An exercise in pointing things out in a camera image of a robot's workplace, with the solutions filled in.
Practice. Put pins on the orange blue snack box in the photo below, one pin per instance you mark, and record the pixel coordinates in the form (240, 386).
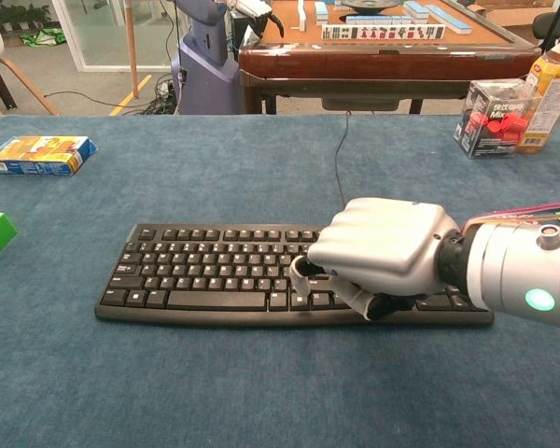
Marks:
(39, 156)

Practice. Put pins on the white power strip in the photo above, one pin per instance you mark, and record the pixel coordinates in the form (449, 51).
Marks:
(164, 88)

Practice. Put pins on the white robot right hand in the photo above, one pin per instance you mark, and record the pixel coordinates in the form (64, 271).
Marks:
(382, 247)

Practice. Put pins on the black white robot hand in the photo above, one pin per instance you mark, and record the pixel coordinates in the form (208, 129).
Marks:
(256, 11)

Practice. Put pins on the brown mahjong table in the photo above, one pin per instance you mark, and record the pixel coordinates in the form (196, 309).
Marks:
(382, 70)

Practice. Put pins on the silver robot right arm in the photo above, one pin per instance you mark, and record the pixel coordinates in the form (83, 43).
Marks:
(518, 266)

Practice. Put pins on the wooden pole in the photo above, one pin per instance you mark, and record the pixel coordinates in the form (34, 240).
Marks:
(131, 46)

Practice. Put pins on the clear box with red pieces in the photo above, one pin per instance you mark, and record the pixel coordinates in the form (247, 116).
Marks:
(494, 121)

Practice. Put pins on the wooden leg chair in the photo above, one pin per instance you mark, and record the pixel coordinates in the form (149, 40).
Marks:
(0, 70)

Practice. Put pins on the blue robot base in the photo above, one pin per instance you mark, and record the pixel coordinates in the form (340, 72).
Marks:
(203, 60)

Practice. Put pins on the black computer keyboard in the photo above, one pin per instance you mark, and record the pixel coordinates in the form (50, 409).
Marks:
(205, 275)

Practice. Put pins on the green bag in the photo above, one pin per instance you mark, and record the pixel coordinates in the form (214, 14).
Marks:
(42, 37)

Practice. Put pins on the row of mahjong tiles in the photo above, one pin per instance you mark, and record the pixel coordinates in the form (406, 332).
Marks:
(382, 32)

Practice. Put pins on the yellow capped tea bottle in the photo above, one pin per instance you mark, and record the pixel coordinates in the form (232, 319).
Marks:
(553, 84)

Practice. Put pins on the blue felt table mat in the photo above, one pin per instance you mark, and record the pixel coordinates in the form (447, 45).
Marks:
(214, 373)

